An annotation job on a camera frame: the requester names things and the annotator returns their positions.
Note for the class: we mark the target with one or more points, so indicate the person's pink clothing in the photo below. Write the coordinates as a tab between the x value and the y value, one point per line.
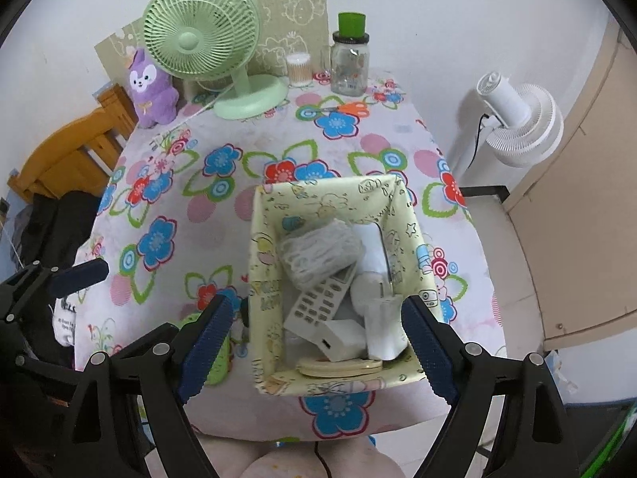
278	463

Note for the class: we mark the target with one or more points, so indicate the green desk fan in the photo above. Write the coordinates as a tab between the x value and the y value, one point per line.
189	42

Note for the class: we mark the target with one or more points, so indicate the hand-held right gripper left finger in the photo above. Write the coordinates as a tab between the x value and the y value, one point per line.
206	353

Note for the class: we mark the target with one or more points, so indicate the cotton swab jar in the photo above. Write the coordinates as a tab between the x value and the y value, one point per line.
298	72

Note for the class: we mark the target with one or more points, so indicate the dark clothing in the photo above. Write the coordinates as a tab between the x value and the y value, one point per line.
54	229

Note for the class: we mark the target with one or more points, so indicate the small white USB charger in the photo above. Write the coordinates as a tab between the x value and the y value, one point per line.
343	338

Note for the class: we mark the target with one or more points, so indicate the white power adapter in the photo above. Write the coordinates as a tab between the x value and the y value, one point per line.
385	328

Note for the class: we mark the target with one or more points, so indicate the white printed cloth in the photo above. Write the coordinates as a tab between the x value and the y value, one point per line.
64	323

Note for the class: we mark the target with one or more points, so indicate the green speaker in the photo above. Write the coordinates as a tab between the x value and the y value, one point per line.
219	363

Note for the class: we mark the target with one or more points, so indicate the yellow printed fabric storage box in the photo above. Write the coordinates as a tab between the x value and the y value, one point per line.
263	259

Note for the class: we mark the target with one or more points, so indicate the floral tablecloth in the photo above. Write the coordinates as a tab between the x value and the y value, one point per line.
259	129

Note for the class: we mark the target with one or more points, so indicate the beige wooden cabinet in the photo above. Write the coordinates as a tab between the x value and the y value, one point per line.
587	209

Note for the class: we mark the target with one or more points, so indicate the beige oval case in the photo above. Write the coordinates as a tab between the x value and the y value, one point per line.
338	367

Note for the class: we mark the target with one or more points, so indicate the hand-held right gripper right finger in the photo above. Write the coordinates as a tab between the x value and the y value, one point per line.
430	353

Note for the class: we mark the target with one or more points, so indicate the white remote control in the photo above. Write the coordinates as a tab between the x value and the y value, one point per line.
318	303

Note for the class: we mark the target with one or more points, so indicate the purple plush toy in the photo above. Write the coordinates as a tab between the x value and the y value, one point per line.
149	94

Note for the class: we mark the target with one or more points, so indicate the glass jar with green lid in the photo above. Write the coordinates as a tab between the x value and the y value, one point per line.
348	72

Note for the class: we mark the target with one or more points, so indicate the white oval case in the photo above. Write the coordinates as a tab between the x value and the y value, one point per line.
366	291

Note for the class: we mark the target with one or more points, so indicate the orange scissors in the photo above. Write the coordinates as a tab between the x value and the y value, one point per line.
354	108

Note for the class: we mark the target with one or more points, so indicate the white standing fan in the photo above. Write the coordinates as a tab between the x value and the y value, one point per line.
527	124

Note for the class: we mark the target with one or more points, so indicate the printed cardboard board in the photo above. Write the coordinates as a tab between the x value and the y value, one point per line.
298	10

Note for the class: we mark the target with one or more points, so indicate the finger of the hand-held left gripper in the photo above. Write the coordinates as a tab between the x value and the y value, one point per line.
79	276
134	341

